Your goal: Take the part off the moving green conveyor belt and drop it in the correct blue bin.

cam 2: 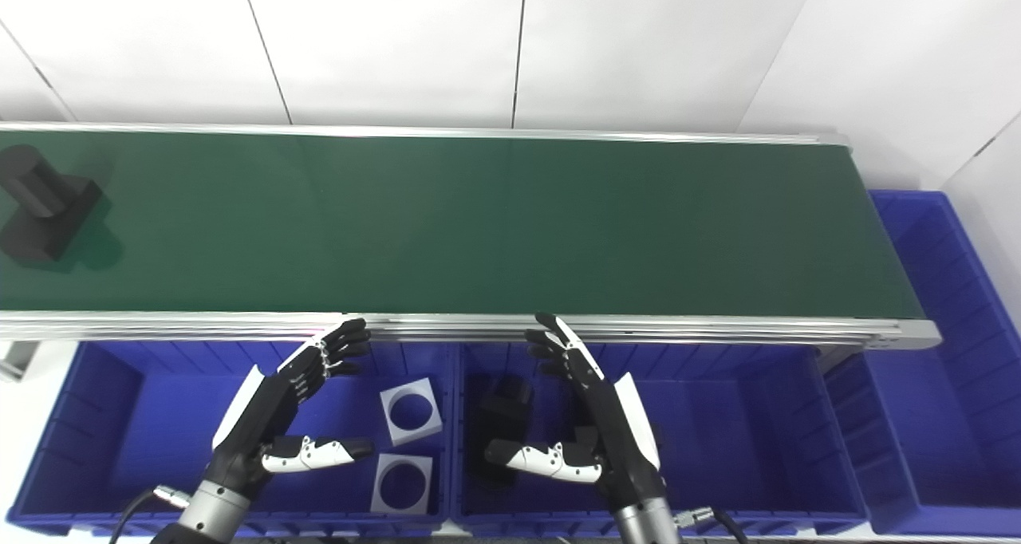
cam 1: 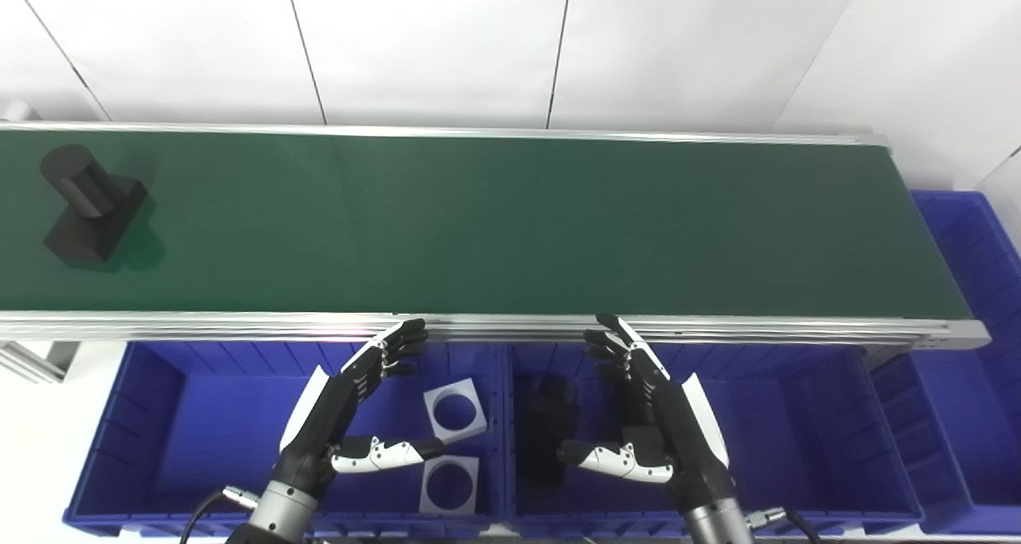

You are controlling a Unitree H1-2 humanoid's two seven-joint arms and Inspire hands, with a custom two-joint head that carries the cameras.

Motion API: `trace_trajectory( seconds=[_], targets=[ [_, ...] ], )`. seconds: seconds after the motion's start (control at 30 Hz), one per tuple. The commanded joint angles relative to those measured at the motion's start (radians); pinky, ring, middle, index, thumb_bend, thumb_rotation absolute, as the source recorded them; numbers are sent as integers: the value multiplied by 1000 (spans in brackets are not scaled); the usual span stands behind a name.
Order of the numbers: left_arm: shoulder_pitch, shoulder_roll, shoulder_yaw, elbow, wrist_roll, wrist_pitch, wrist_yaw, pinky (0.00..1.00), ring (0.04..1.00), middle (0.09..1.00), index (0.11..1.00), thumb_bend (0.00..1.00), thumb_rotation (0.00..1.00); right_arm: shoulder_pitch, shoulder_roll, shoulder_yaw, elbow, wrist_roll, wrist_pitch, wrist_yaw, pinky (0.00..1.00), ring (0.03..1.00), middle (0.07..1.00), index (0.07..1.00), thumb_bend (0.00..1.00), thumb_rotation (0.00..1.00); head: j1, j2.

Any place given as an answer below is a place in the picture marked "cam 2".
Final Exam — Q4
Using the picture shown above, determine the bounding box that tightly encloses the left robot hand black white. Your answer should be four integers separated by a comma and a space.
209, 317, 374, 497

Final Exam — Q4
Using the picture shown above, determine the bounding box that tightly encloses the white square ring part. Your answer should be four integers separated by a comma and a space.
380, 377, 443, 447
371, 453, 434, 516

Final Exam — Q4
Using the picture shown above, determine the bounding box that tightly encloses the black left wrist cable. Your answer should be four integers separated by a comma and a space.
108, 487, 192, 544

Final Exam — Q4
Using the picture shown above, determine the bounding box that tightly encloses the aluminium conveyor support leg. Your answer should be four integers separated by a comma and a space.
0, 341, 41, 382

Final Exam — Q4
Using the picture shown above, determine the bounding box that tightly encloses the black cylinder block part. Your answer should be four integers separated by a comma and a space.
0, 145, 103, 264
467, 373, 535, 489

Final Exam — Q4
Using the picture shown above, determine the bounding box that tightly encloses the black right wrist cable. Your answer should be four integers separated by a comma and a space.
674, 507, 751, 544

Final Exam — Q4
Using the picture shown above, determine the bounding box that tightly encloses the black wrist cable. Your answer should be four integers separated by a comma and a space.
108, 487, 192, 544
674, 507, 751, 544

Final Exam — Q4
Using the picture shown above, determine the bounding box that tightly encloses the green conveyor belt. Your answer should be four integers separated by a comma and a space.
0, 121, 942, 350
0, 129, 926, 320

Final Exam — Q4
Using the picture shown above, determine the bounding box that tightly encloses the blue plastic bin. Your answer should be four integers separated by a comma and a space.
451, 341, 870, 537
822, 191, 1021, 537
6, 338, 457, 537

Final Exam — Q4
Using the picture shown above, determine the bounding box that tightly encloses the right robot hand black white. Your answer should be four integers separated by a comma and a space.
484, 313, 667, 509

